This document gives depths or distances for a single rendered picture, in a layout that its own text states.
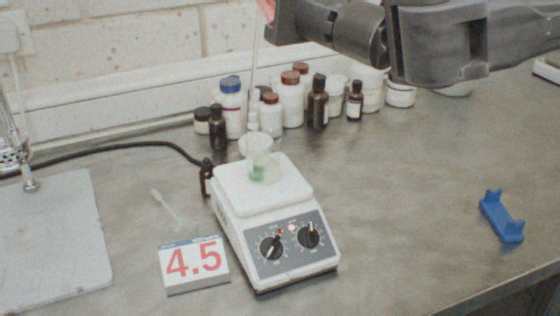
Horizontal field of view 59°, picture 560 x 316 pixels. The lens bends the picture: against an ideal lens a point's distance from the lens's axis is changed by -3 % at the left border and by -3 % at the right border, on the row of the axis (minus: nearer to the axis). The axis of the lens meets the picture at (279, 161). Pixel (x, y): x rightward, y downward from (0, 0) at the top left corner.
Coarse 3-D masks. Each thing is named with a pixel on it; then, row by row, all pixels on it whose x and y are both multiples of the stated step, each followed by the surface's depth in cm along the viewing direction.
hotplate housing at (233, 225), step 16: (224, 208) 73; (272, 208) 72; (288, 208) 72; (304, 208) 73; (320, 208) 73; (224, 224) 75; (240, 224) 70; (256, 224) 70; (240, 240) 69; (240, 256) 70; (336, 256) 70; (256, 272) 67; (288, 272) 68; (304, 272) 69; (320, 272) 71; (256, 288) 67; (272, 288) 68
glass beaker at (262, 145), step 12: (252, 132) 73; (264, 132) 74; (276, 132) 73; (252, 144) 70; (264, 144) 75; (276, 144) 70; (252, 156) 71; (264, 156) 70; (276, 156) 71; (252, 168) 72; (264, 168) 72; (276, 168) 73; (252, 180) 73; (264, 180) 73; (276, 180) 74
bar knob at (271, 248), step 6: (264, 240) 68; (270, 240) 69; (276, 240) 67; (264, 246) 68; (270, 246) 67; (276, 246) 68; (282, 246) 69; (264, 252) 68; (270, 252) 66; (276, 252) 68; (270, 258) 68; (276, 258) 68
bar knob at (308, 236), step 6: (306, 228) 70; (312, 228) 69; (300, 234) 70; (306, 234) 70; (312, 234) 69; (318, 234) 71; (300, 240) 70; (306, 240) 69; (312, 240) 68; (318, 240) 70; (306, 246) 69; (312, 246) 69
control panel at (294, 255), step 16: (272, 224) 70; (288, 224) 71; (304, 224) 71; (320, 224) 72; (256, 240) 69; (288, 240) 70; (320, 240) 71; (256, 256) 68; (288, 256) 69; (304, 256) 69; (320, 256) 69; (272, 272) 67
